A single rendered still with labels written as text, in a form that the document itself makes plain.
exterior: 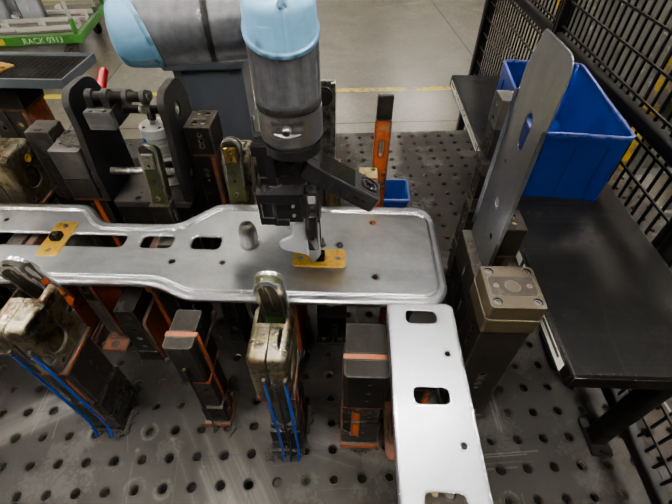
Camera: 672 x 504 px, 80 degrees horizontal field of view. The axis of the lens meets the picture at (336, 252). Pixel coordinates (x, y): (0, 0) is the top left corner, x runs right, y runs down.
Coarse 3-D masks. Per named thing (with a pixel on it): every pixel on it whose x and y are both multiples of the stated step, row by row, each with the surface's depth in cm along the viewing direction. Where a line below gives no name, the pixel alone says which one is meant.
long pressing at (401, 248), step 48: (192, 240) 71; (336, 240) 71; (384, 240) 71; (432, 240) 71; (192, 288) 63; (240, 288) 63; (288, 288) 63; (336, 288) 63; (384, 288) 63; (432, 288) 63
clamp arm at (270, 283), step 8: (264, 272) 50; (272, 272) 50; (256, 280) 50; (264, 280) 49; (272, 280) 49; (280, 280) 50; (256, 288) 50; (264, 288) 50; (272, 288) 49; (280, 288) 50; (256, 296) 51; (264, 296) 51; (272, 296) 51; (280, 296) 51; (264, 304) 53; (272, 304) 53; (280, 304) 53; (288, 304) 57; (264, 312) 56; (272, 312) 56; (280, 312) 56; (264, 320) 57; (272, 320) 57; (280, 320) 57
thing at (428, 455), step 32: (448, 320) 59; (416, 352) 55; (416, 384) 52; (448, 384) 52; (416, 416) 49; (448, 416) 49; (416, 448) 47; (448, 448) 47; (480, 448) 47; (416, 480) 44; (448, 480) 44; (480, 480) 44
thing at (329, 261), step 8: (296, 256) 65; (304, 256) 65; (320, 256) 64; (328, 256) 65; (336, 256) 65; (344, 256) 65; (296, 264) 64; (304, 264) 64; (312, 264) 64; (320, 264) 64; (328, 264) 64; (336, 264) 64; (344, 264) 64
